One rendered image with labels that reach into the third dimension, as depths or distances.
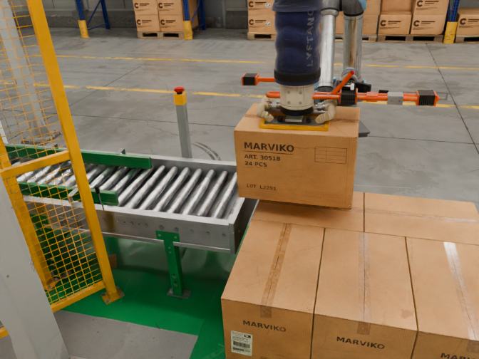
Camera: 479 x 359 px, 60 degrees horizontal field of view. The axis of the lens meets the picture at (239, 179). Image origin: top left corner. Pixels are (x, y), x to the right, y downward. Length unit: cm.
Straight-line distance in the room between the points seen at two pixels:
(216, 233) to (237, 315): 51
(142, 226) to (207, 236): 38
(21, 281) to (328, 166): 144
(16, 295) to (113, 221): 75
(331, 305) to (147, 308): 121
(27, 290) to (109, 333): 73
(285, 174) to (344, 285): 62
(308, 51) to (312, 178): 61
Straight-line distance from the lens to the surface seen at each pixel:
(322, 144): 201
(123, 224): 245
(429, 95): 211
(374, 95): 209
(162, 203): 250
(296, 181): 213
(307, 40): 197
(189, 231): 228
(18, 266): 192
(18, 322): 204
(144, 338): 249
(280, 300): 184
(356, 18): 264
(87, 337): 260
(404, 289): 198
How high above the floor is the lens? 187
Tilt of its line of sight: 30 degrees down
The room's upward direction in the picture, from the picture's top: 3 degrees counter-clockwise
